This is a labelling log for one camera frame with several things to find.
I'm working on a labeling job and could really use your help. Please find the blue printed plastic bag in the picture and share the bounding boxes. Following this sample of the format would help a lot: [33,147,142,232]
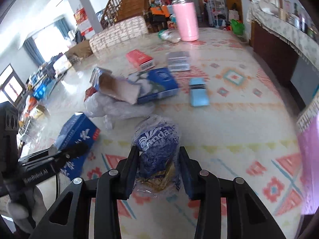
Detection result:
[132,114,181,197]

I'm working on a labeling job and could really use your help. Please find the light blue small box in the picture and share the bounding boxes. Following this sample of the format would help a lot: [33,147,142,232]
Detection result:
[189,78,210,107]

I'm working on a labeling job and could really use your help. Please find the red long ointment box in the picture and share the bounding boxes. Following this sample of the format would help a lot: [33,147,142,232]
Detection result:
[126,49,155,71]

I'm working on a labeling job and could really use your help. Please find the grey barcode small box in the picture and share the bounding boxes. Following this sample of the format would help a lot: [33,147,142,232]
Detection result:
[166,51,190,72]

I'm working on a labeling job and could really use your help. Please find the purple perforated trash basket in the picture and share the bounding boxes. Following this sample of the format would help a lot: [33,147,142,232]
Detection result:
[296,110,319,216]

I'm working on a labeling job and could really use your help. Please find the left hand white glove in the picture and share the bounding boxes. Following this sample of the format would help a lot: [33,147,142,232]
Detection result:
[7,186,47,234]

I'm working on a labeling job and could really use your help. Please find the blue tissue box white characters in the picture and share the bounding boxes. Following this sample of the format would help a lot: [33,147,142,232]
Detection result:
[54,112,100,180]

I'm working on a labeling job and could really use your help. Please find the crumpled clear plastic bag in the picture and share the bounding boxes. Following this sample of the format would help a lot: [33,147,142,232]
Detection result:
[84,92,155,129]

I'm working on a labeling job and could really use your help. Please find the dark red snack wrapper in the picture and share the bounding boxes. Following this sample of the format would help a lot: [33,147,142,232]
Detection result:
[84,87,97,101]

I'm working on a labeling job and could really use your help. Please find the blue white milk carton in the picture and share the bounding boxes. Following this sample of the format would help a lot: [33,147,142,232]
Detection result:
[90,67,179,105]

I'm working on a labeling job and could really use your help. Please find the sideboard with floral cloth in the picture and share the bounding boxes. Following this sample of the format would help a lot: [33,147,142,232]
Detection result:
[247,0,318,110]

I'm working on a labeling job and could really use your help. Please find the green shopping bag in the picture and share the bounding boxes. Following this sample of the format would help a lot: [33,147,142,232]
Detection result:
[230,19,245,36]

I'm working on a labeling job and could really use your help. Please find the green cap plastic bottle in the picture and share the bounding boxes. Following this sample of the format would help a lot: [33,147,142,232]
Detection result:
[158,29,181,44]

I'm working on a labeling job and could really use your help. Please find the wooden staircase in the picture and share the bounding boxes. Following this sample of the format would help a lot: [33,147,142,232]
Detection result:
[99,0,149,29]

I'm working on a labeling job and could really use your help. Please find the pink tall tumbler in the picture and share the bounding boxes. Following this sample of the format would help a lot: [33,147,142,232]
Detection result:
[172,0,199,42]

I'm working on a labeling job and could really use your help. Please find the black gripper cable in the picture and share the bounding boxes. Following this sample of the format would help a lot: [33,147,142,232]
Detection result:
[55,174,62,200]

